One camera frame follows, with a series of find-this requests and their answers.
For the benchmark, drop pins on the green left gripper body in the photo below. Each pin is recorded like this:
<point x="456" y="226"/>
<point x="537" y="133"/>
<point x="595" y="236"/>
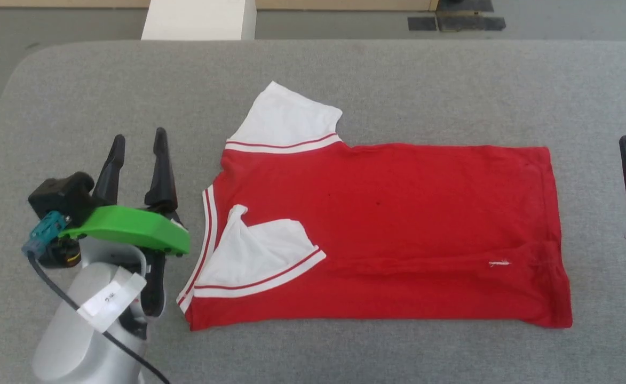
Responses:
<point x="131" y="229"/>

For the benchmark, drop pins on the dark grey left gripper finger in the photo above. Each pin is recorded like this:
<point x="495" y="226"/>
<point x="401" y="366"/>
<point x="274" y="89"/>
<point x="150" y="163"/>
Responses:
<point x="160" y="176"/>
<point x="111" y="176"/>

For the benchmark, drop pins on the red and white shirt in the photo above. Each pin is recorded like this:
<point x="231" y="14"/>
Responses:
<point x="398" y="224"/>

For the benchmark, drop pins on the small white box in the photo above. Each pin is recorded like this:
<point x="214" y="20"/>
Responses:
<point x="198" y="18"/>

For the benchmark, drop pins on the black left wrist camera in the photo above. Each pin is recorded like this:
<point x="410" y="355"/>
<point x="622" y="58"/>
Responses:
<point x="62" y="192"/>

